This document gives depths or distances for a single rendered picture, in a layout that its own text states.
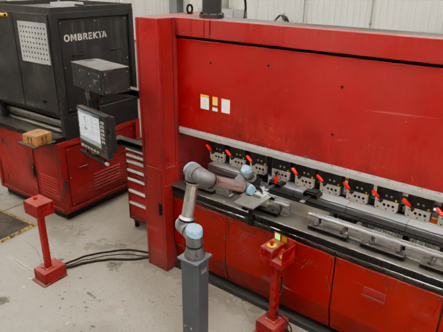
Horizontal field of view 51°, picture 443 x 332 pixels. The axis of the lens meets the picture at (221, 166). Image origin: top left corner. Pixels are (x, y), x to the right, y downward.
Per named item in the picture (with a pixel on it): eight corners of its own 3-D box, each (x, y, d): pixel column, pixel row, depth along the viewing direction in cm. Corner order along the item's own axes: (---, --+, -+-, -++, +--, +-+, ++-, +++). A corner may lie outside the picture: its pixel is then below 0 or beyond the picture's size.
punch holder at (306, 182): (294, 184, 342) (296, 164, 336) (299, 180, 348) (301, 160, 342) (312, 190, 334) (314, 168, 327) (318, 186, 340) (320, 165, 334)
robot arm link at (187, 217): (181, 240, 322) (193, 167, 306) (172, 230, 334) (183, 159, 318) (196, 238, 328) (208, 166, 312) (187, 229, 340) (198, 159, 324)
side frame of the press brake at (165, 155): (148, 263, 449) (134, 16, 360) (203, 228, 512) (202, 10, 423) (167, 272, 435) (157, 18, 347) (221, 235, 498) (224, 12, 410)
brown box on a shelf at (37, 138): (16, 143, 473) (14, 132, 468) (39, 136, 493) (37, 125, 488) (33, 149, 457) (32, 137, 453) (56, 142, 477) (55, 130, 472)
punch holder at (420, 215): (403, 217, 298) (408, 193, 292) (407, 211, 304) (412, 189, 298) (428, 224, 290) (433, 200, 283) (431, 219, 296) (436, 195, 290)
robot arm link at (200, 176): (203, 171, 298) (259, 184, 326) (195, 165, 306) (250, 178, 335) (197, 188, 300) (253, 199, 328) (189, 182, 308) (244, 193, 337)
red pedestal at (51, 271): (31, 280, 422) (17, 199, 390) (55, 267, 440) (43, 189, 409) (44, 288, 411) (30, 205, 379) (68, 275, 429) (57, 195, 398)
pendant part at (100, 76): (80, 157, 406) (68, 60, 373) (105, 151, 421) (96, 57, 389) (110, 175, 372) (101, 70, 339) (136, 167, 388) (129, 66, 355)
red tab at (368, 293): (361, 296, 321) (362, 287, 318) (362, 294, 323) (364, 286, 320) (383, 304, 313) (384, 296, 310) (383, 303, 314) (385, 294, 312)
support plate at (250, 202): (233, 203, 353) (233, 201, 353) (252, 191, 373) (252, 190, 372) (252, 209, 343) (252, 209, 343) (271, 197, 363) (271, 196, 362)
